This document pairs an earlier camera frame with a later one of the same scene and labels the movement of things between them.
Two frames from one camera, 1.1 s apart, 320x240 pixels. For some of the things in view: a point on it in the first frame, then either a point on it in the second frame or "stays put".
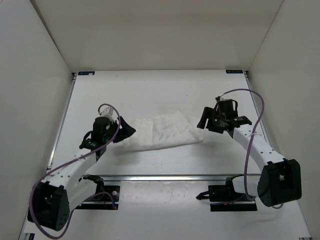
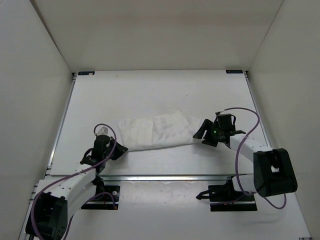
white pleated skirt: [175, 129] stays put
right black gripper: [208, 113] → [207, 125]
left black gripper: [126, 127] → [120, 150]
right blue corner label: [234, 71] stays put
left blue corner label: [86, 73] stays put
